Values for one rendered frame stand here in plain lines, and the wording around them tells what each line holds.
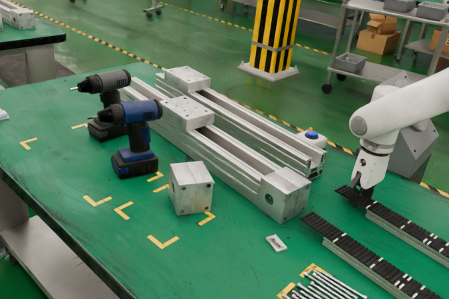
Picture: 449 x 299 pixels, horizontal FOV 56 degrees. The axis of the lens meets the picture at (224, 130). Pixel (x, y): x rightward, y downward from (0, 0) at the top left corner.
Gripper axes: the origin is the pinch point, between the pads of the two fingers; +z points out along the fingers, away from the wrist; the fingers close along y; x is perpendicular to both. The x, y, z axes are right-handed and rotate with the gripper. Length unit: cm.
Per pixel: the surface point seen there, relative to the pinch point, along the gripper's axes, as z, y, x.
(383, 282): 2.9, -20.5, -19.7
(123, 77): -16, -34, 70
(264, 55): 62, 225, 246
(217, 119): -1, -5, 56
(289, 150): -4.4, -4.7, 23.1
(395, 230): 3.0, -1.4, -12.0
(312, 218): 0.7, -18.7, 2.0
